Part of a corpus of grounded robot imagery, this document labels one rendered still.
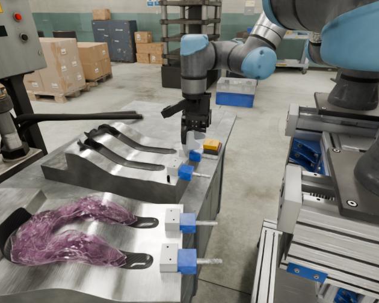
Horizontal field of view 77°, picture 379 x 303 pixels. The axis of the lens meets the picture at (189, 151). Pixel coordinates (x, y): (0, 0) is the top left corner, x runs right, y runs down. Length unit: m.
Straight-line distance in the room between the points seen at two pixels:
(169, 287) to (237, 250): 1.17
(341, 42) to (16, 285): 0.61
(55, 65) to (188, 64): 3.94
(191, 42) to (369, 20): 0.51
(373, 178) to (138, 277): 0.48
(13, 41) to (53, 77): 3.27
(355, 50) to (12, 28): 1.31
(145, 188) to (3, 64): 0.86
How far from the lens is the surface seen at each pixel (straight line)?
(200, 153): 0.81
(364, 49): 0.22
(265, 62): 0.62
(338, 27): 0.22
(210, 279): 1.55
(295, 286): 1.38
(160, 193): 0.73
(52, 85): 4.71
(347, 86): 0.97
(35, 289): 0.56
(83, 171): 0.85
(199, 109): 0.73
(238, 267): 1.61
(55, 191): 0.93
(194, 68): 0.69
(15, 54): 1.37
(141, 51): 7.66
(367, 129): 1.01
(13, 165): 1.20
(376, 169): 0.53
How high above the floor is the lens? 1.32
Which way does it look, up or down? 30 degrees down
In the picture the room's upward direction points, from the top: straight up
